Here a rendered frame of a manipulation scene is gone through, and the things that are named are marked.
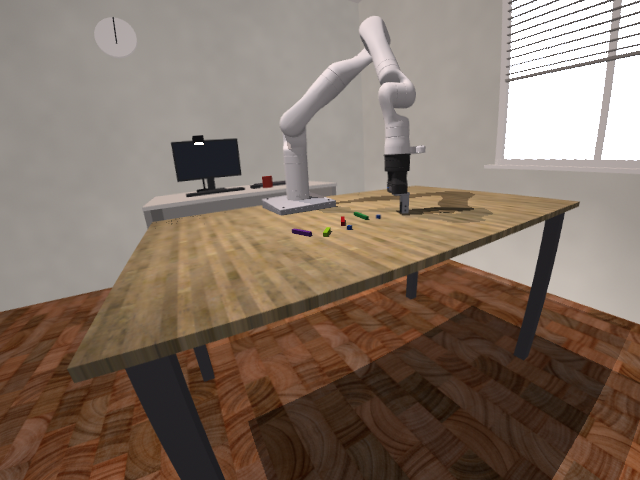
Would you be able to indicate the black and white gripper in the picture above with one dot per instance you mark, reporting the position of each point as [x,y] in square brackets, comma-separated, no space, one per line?
[397,162]

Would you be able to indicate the purple rod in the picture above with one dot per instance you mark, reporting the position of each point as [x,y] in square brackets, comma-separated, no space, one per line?
[302,232]

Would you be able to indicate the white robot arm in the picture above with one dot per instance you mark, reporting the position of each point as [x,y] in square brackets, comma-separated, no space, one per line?
[329,85]

